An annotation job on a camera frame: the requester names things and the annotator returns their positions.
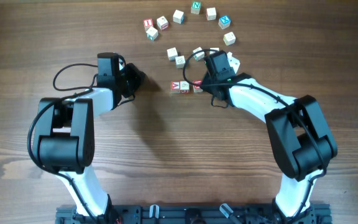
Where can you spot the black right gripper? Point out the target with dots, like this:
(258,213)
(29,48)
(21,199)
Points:
(206,79)

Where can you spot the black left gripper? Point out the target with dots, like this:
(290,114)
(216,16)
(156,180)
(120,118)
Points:
(138,76)

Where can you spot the green B letter block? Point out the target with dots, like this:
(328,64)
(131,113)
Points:
(198,54)

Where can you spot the red M letter block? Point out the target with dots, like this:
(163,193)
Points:
(196,87)

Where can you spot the red Q picture block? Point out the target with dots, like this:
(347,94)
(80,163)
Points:
(184,87)

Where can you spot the blue E letter block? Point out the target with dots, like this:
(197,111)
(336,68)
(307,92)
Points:
(180,61)

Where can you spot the red A letter block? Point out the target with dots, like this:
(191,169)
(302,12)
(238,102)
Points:
(175,87)

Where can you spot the green E W block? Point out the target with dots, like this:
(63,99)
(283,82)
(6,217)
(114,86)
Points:
(172,53)

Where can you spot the green N letter block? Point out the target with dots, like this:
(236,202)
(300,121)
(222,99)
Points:
(195,7)

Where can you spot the red-sided Z block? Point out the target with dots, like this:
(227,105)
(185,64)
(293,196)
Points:
(214,49)

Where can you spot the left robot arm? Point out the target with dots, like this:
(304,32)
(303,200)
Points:
(61,140)

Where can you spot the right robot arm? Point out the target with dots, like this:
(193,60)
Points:
(301,140)

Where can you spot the yellow-sided picture block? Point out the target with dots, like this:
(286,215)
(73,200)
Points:
(229,38)

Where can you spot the blue X letter block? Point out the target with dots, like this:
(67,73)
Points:
(224,22)

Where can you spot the green J letter block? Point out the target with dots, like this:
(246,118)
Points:
(152,33)

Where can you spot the red-sided plain top block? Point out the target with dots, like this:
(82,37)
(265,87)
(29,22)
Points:
(211,13)

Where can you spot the red I letter block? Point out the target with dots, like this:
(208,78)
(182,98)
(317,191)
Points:
(148,23)

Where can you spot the plain blue-sided block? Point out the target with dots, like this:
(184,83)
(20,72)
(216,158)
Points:
(178,16)

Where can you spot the red 6 number block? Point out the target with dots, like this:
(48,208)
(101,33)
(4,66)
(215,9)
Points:
(162,23)

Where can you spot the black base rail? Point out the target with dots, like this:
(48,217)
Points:
(253,213)

